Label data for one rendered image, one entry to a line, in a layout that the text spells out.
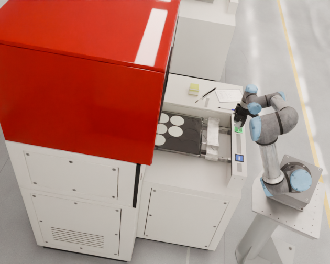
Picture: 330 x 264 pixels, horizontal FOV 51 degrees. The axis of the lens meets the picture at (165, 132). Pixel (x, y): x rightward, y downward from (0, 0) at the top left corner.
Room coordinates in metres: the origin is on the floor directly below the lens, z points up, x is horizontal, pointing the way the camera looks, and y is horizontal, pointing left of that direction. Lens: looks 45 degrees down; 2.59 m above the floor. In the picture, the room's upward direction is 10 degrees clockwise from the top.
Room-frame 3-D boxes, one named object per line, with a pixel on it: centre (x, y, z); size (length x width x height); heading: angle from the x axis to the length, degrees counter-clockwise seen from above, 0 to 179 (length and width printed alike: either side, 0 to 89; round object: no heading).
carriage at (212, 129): (1.70, -0.33, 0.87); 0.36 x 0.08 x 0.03; 0
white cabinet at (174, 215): (1.76, -0.24, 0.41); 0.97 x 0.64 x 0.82; 0
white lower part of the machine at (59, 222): (1.49, 0.43, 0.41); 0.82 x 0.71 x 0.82; 0
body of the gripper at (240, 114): (1.74, -0.47, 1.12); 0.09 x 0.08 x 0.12; 90
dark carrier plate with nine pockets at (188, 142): (1.68, -0.07, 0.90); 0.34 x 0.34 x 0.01; 0
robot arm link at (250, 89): (1.74, -0.48, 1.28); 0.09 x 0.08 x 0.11; 10
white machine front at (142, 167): (1.49, 0.09, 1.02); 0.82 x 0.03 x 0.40; 0
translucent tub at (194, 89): (2.04, -0.16, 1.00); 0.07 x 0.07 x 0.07; 2
